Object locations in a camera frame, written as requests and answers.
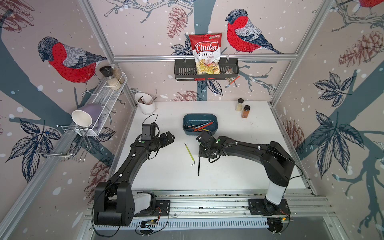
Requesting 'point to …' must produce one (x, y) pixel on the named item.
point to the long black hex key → (200, 124)
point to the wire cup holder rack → (71, 140)
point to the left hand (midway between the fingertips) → (171, 136)
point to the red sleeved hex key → (199, 129)
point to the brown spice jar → (246, 111)
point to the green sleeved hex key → (190, 154)
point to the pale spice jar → (239, 106)
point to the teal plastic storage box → (193, 124)
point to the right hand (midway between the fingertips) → (200, 153)
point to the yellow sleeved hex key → (206, 130)
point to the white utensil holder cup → (146, 102)
